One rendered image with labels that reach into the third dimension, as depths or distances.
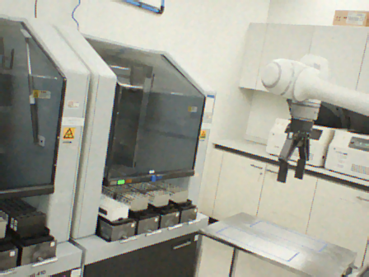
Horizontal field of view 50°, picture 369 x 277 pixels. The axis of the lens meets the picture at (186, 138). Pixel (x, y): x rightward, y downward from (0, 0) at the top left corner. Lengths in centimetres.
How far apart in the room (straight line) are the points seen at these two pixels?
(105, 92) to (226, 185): 272
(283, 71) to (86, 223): 106
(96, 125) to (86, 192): 28
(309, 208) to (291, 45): 161
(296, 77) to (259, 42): 323
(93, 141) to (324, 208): 252
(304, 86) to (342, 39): 287
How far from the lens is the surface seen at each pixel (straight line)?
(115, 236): 180
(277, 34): 433
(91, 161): 170
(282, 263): 170
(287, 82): 118
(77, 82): 159
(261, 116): 468
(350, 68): 398
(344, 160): 366
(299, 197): 383
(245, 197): 409
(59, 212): 169
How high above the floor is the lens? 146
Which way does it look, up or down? 8 degrees down
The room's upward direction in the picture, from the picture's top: 9 degrees clockwise
